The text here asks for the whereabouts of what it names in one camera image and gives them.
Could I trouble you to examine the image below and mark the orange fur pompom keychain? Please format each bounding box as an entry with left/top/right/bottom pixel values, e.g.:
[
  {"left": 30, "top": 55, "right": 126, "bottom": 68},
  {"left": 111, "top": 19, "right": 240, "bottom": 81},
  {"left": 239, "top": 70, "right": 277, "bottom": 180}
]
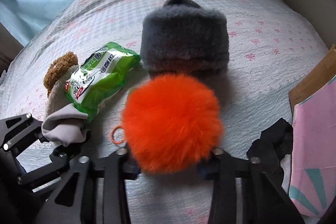
[{"left": 111, "top": 75, "right": 225, "bottom": 174}]

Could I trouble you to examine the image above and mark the black cloth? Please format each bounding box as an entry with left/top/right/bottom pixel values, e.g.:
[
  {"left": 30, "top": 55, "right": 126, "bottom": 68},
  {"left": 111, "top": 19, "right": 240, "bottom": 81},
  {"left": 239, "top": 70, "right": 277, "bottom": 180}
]
[{"left": 246, "top": 118, "right": 294, "bottom": 189}]

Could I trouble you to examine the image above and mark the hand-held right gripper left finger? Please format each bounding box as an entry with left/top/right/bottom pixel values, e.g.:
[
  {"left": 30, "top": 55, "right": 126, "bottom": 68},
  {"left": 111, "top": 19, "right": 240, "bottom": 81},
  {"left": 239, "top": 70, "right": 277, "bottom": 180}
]
[{"left": 44, "top": 148, "right": 140, "bottom": 224}]

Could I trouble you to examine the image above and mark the grey cloth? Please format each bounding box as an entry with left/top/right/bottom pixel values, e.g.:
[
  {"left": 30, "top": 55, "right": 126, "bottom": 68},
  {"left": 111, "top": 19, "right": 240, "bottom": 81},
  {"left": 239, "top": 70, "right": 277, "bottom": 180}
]
[{"left": 41, "top": 104, "right": 90, "bottom": 148}]

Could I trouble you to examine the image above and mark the white quilted bed blanket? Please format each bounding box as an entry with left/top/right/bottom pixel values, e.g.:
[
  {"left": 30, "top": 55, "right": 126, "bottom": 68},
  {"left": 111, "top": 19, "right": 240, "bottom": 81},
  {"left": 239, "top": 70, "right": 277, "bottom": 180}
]
[{"left": 0, "top": 0, "right": 332, "bottom": 224}]

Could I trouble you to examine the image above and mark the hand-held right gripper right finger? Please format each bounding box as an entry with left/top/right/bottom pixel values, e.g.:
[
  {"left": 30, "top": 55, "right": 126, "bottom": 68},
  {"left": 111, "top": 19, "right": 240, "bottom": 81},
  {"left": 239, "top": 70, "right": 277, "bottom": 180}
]
[{"left": 197, "top": 148, "right": 305, "bottom": 224}]

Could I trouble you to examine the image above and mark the cardboard box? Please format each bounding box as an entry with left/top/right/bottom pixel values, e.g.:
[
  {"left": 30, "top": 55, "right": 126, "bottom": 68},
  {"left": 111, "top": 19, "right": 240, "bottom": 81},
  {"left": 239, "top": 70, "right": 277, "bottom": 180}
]
[{"left": 288, "top": 44, "right": 336, "bottom": 115}]

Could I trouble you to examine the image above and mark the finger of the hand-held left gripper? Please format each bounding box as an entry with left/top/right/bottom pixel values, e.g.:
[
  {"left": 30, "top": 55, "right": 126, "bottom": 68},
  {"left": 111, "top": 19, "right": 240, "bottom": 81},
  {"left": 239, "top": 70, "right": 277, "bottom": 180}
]
[
  {"left": 0, "top": 113, "right": 46, "bottom": 147},
  {"left": 16, "top": 149, "right": 71, "bottom": 190}
]

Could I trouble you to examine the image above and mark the green plastic wipes packet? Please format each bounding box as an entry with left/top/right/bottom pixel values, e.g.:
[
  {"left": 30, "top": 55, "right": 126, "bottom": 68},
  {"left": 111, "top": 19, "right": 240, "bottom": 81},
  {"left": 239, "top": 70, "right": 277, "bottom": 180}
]
[{"left": 64, "top": 41, "right": 141, "bottom": 123}]

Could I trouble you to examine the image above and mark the pink cloth with teal pattern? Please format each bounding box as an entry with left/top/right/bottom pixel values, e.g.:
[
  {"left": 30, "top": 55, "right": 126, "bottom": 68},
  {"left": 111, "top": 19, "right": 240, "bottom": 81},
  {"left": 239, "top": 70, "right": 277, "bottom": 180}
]
[{"left": 289, "top": 79, "right": 336, "bottom": 219}]

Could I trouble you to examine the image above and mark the grey fuzzy slipper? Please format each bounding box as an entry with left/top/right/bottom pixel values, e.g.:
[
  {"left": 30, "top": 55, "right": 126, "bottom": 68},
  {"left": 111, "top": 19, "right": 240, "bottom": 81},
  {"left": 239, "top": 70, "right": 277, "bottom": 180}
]
[{"left": 140, "top": 0, "right": 231, "bottom": 80}]

